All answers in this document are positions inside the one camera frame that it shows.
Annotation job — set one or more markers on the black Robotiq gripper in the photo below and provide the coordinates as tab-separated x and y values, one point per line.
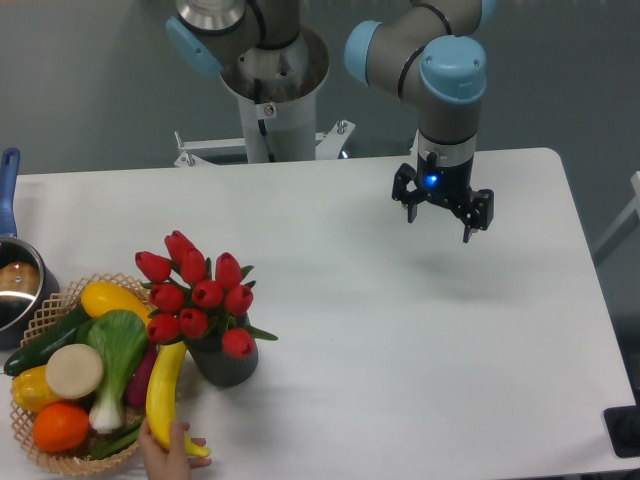
445	186

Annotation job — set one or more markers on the red tulip bouquet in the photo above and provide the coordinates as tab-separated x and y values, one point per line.
195	297

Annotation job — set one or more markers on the dark grey ribbed vase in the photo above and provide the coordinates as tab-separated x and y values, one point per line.
219	368

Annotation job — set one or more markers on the yellow banana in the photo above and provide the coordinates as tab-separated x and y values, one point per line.
161	392

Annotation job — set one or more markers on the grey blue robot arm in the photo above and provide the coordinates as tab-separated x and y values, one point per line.
428	59

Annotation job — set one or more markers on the person's hand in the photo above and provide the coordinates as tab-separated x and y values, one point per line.
168	464

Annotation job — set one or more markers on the black device at table edge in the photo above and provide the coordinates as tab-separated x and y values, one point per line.
623	428

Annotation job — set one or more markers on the green bok choy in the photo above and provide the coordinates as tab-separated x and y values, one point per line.
119	336

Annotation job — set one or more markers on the yellow squash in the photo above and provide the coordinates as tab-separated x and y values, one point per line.
99	298

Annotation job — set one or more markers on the purple sweet potato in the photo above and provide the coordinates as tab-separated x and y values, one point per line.
136	391

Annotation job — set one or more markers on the woven wicker basket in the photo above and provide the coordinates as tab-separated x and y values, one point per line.
74	462

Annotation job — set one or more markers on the green cucumber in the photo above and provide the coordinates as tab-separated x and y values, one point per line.
39	350

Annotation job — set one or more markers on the beige round bun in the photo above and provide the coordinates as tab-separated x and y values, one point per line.
74	371

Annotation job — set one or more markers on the green bean pods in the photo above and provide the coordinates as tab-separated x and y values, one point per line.
120	442

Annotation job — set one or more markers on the orange fruit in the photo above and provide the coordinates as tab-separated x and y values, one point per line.
60	427

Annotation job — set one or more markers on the yellow bell pepper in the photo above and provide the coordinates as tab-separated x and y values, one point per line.
31	391

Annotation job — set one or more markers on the white metal base frame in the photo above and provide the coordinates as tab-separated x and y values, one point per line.
328	145

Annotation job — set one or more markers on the white frame at right edge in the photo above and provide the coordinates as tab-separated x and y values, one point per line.
620	228

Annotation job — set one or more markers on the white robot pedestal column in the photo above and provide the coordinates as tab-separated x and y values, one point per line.
276	95

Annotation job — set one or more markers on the blue handled saucepan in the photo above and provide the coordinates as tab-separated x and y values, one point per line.
26	281

